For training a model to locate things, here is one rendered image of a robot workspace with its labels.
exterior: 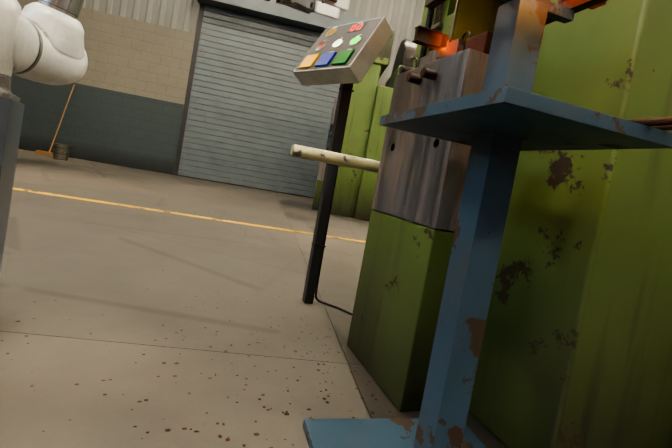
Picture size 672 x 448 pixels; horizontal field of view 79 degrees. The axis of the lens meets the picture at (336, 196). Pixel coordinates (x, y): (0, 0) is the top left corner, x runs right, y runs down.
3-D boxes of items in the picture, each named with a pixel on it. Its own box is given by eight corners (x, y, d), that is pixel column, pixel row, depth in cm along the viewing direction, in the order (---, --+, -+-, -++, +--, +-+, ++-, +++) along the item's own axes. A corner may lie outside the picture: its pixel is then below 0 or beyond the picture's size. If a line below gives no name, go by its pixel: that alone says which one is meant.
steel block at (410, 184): (434, 228, 100) (469, 47, 99) (371, 208, 136) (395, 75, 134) (596, 252, 120) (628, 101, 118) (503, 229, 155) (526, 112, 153)
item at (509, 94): (504, 101, 50) (507, 85, 50) (379, 125, 88) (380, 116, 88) (675, 148, 59) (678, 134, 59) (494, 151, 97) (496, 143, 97)
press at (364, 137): (316, 213, 581) (352, 8, 568) (307, 205, 702) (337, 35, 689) (458, 236, 621) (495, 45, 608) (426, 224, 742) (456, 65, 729)
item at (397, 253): (399, 412, 103) (434, 229, 101) (346, 345, 138) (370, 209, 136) (564, 406, 122) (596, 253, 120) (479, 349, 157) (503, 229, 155)
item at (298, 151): (292, 157, 144) (294, 142, 144) (288, 157, 149) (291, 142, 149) (401, 178, 159) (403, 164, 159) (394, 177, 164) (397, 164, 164)
